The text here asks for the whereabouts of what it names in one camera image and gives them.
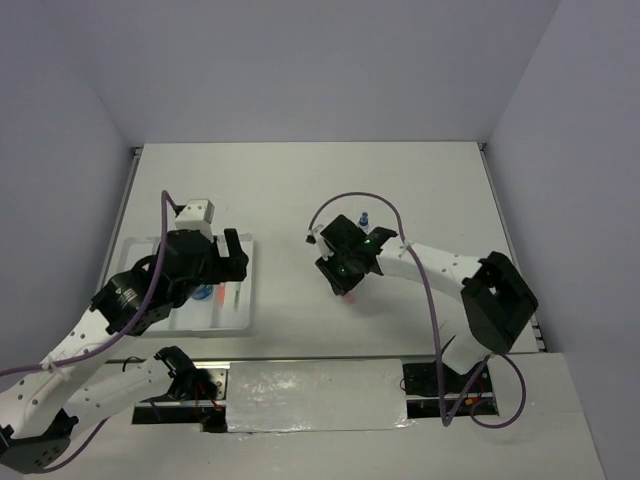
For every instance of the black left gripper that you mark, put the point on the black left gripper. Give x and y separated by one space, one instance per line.
227 268

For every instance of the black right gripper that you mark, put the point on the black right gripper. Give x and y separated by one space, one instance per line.
341 285

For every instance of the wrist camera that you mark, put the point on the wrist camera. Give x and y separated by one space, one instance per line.
315 238
196 215

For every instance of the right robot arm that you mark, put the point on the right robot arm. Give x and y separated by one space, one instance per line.
497 301

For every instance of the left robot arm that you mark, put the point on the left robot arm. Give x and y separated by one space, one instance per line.
56 401

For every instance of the blue slime jar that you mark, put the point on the blue slime jar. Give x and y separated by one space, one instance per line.
203 292

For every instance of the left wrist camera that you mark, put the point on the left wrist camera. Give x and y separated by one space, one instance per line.
196 215

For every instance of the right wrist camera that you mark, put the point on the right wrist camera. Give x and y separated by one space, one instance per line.
315 238

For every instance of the pink translucent case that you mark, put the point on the pink translucent case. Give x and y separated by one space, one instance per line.
350 299

